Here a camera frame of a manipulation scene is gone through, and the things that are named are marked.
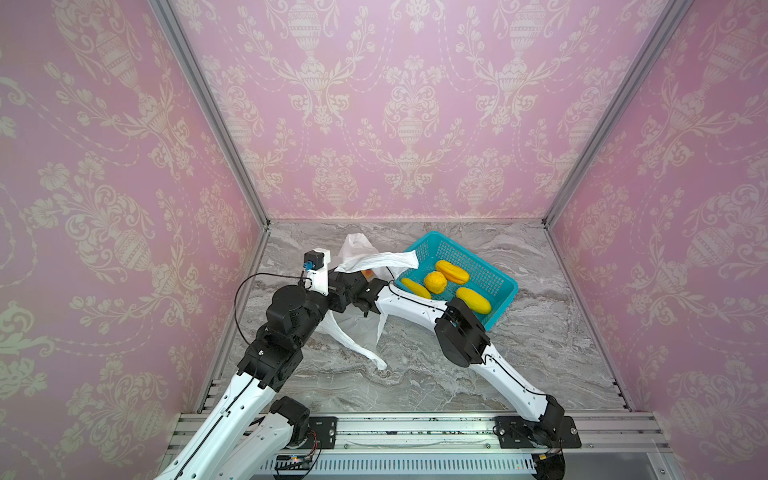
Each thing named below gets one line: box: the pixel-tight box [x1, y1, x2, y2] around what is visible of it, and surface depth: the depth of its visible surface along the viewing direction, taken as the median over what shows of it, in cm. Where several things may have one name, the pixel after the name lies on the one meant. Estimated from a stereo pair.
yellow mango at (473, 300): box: [456, 287, 492, 315], surface depth 96 cm
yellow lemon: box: [424, 271, 447, 294], surface depth 99 cm
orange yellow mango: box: [436, 260, 470, 285], surface depth 102 cm
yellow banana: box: [401, 278, 432, 299], surface depth 99 cm
